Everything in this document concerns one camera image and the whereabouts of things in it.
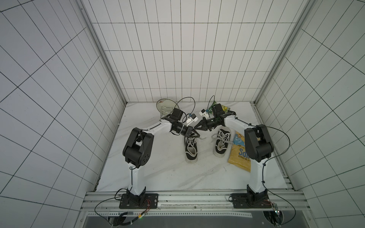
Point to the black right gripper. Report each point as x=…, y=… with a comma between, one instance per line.
x=207, y=123

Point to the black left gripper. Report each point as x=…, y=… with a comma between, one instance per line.
x=188, y=131

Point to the black white sneaker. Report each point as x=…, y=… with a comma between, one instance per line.
x=191, y=150
x=222, y=140

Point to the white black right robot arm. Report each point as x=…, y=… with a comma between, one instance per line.
x=258, y=147

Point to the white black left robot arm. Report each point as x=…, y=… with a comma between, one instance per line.
x=138, y=148

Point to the green spring tea snack bag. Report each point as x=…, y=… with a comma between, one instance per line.
x=210, y=108

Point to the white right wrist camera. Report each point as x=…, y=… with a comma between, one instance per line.
x=204, y=113

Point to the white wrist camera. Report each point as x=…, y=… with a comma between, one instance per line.
x=204, y=113
x=191, y=119

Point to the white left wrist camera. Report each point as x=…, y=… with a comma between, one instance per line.
x=191, y=119

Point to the round mirror on wire stand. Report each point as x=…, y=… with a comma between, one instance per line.
x=165, y=106

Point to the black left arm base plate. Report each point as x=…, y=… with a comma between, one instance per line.
x=130, y=201

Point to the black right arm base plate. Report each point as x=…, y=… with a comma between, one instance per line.
x=250, y=200

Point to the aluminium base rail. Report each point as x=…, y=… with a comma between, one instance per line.
x=107, y=203

